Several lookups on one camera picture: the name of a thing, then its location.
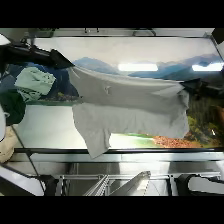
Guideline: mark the grey T-shirt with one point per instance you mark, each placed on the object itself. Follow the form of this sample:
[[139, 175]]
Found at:
[[133, 106]]

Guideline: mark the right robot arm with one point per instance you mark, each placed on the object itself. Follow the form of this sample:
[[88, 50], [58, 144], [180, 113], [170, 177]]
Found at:
[[207, 90]]

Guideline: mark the pale green garment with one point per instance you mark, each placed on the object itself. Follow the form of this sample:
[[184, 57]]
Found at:
[[35, 81]]

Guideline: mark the dark green garment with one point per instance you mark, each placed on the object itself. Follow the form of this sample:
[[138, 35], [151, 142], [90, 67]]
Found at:
[[13, 106]]

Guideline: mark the beige garment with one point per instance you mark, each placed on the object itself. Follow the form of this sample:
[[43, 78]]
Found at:
[[7, 146]]

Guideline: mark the silver frame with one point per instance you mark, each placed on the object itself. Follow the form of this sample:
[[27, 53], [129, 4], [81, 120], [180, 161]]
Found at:
[[133, 186]]

